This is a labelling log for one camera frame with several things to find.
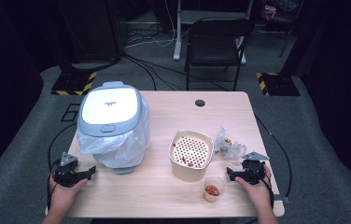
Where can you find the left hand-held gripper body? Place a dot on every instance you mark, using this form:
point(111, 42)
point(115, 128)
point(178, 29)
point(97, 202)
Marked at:
point(66, 169)

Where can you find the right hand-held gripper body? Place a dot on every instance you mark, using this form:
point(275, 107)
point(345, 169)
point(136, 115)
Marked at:
point(254, 169)

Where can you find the clear plastic cup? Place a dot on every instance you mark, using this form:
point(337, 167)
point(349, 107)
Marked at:
point(213, 188)

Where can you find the person's left hand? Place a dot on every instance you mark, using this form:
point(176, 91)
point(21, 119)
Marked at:
point(61, 196)

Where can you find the person's right hand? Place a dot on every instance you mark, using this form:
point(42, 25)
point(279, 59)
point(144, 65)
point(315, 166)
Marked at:
point(259, 194)

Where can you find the crumpled clear plastic wrapper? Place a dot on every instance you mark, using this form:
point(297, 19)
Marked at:
point(228, 146)

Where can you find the tea dregs with red berries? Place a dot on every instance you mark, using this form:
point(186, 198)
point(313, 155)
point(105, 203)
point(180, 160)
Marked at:
point(212, 190)

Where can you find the white plastic bin liner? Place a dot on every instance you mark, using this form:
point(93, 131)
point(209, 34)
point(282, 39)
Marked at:
point(123, 151)

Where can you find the beige container with perforated strainer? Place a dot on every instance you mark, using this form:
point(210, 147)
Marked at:
point(190, 154)

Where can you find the black folding chair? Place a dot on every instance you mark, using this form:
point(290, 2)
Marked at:
point(215, 46)

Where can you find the large black cabinet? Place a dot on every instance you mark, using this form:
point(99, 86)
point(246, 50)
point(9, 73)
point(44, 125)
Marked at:
point(89, 28)

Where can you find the black yellow striped base plate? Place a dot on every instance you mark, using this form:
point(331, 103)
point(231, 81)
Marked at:
point(277, 84)
point(72, 84)

